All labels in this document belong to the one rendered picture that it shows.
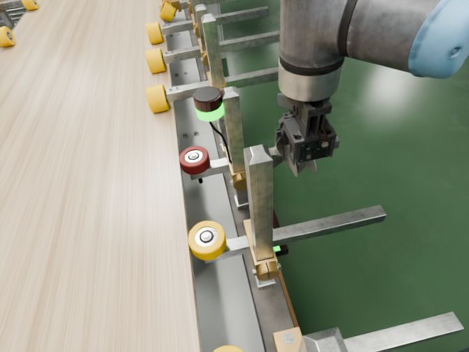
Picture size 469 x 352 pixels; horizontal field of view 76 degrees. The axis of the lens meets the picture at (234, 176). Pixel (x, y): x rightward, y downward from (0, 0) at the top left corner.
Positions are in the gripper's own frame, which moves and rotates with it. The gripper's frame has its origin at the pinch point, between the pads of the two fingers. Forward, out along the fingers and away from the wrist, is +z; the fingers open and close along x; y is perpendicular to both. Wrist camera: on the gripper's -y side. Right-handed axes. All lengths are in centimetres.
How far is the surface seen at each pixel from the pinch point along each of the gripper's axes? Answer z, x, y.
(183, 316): 9.0, -27.7, 21.4
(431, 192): 99, 102, -44
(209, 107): -10.6, -15.1, -11.3
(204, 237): 7.9, -21.8, 7.3
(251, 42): 4, 6, -67
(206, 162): 9.1, -18.6, -15.6
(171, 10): 5, -21, -115
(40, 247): 9, -58, 0
